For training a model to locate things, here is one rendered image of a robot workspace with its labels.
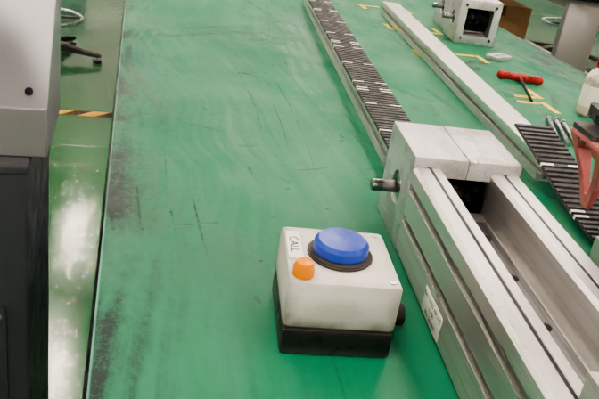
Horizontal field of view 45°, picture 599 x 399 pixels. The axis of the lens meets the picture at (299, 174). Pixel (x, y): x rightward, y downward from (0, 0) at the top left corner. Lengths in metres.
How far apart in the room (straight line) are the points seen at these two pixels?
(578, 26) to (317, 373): 2.85
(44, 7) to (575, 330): 0.60
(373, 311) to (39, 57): 0.45
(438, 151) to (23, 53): 0.43
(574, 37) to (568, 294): 2.77
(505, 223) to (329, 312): 0.20
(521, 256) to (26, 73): 0.51
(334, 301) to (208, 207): 0.24
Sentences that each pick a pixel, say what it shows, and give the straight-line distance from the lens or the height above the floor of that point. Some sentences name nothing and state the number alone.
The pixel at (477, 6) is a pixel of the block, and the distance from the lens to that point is 1.62.
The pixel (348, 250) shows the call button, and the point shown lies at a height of 0.85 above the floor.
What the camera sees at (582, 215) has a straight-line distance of 0.84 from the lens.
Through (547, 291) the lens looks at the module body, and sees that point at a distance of 0.56.
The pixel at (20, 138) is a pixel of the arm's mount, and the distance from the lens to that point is 0.78.
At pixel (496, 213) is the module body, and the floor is 0.84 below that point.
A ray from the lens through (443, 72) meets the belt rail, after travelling 1.31.
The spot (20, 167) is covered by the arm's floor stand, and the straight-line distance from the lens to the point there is 0.78.
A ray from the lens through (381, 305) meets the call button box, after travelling 0.51.
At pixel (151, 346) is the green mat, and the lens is 0.52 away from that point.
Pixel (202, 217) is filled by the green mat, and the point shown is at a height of 0.78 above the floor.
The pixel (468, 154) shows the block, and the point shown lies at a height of 0.87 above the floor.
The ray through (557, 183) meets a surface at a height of 0.80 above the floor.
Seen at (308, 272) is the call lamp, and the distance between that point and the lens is 0.49.
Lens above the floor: 1.10
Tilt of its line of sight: 24 degrees down
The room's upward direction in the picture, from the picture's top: 9 degrees clockwise
